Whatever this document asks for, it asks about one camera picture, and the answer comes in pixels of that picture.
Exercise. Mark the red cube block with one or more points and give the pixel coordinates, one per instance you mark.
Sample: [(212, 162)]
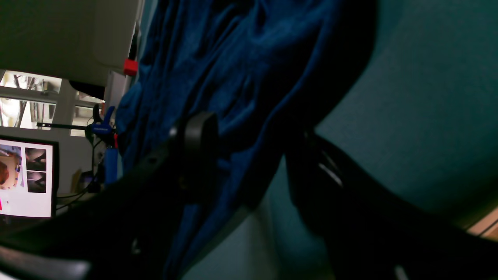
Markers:
[(130, 67)]

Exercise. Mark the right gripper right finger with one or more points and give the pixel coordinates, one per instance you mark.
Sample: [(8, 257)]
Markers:
[(369, 232)]

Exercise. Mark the blue t-shirt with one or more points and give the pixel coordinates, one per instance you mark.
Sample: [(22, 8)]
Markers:
[(264, 67)]

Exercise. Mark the blue orange bottom clamp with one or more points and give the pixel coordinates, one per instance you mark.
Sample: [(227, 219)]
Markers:
[(102, 136)]

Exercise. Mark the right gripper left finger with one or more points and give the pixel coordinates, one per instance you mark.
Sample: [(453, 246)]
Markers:
[(126, 231)]

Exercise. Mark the computer monitor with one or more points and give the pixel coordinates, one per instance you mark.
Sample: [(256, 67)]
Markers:
[(29, 177)]

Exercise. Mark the light blue table cloth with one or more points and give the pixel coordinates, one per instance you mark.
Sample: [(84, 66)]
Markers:
[(422, 119)]

